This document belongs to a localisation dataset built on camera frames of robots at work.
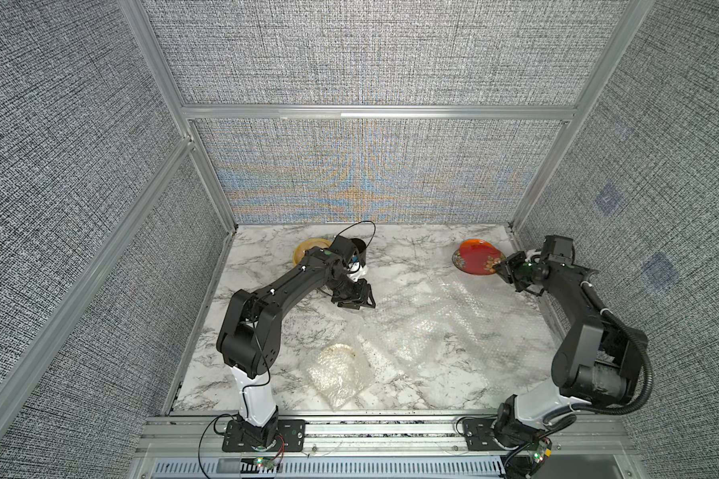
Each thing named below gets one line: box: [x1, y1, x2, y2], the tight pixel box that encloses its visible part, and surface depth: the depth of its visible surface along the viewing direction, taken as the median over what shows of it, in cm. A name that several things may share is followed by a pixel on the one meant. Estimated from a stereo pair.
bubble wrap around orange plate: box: [431, 272, 547, 337], surface depth 97 cm
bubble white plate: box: [306, 343, 374, 412], surface depth 80 cm
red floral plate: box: [451, 238, 507, 276], surface depth 94 cm
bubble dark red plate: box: [361, 276, 558, 409], surface depth 92 cm
